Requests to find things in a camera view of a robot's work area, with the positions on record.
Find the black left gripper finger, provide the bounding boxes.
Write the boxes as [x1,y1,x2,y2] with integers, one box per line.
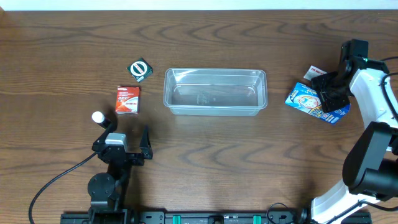
[96,122,117,144]
[139,126,153,159]

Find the blue cool fever box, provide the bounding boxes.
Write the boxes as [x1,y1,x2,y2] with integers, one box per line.
[285,83,350,124]

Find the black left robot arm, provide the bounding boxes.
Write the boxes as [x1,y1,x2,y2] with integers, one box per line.
[88,124,153,212]

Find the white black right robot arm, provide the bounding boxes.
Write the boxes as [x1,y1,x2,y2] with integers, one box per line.
[305,39,397,223]

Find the clear plastic container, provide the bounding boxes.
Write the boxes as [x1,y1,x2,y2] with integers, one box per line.
[163,68,268,116]

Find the white capped dark bottle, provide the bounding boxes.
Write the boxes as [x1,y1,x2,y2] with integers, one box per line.
[91,111,111,129]

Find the white green flat box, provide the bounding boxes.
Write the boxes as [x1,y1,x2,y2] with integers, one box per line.
[303,65,326,81]

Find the red medicine box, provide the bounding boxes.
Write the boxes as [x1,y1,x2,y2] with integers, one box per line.
[115,86,141,114]

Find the small green square box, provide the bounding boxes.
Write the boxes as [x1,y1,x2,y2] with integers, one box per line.
[127,58,153,83]

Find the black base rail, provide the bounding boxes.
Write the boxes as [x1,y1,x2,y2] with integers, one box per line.
[60,203,373,224]

